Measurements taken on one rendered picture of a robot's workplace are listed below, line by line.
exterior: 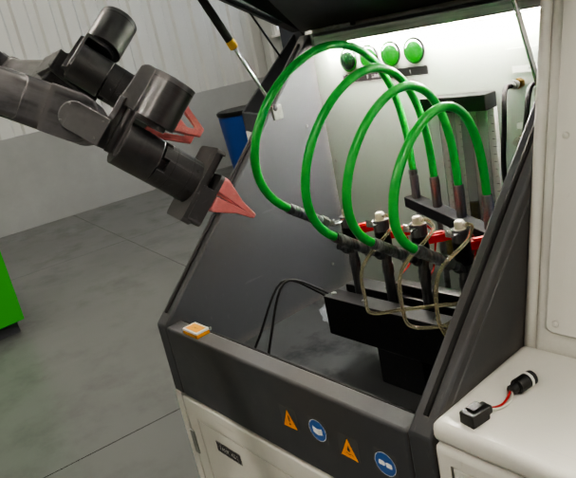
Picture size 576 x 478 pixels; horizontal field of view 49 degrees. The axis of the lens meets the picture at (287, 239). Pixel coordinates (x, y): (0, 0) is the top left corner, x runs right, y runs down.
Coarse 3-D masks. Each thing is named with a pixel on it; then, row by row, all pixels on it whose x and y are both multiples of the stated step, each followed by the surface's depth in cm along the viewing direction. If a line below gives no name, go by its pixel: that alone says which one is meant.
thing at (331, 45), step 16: (320, 48) 105; (336, 48) 108; (352, 48) 110; (288, 64) 102; (384, 80) 116; (272, 96) 99; (400, 112) 120; (256, 128) 98; (256, 144) 98; (256, 160) 99; (256, 176) 99; (288, 208) 104
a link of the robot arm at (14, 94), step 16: (0, 80) 71; (16, 80) 71; (32, 80) 71; (0, 96) 71; (16, 96) 71; (32, 96) 71; (48, 96) 72; (64, 96) 72; (80, 96) 72; (0, 112) 72; (16, 112) 71; (32, 112) 71; (48, 112) 72; (48, 128) 72; (64, 128) 72; (80, 144) 77
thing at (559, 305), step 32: (544, 0) 82; (544, 32) 82; (544, 64) 83; (544, 96) 83; (544, 128) 84; (544, 160) 85; (544, 192) 85; (544, 224) 86; (544, 256) 86; (544, 288) 87; (544, 320) 87; (448, 448) 77
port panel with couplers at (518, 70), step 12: (516, 48) 108; (516, 60) 109; (528, 60) 107; (516, 72) 110; (528, 72) 108; (516, 84) 108; (528, 84) 109; (516, 96) 111; (516, 108) 112; (516, 120) 113; (516, 132) 114; (516, 144) 111
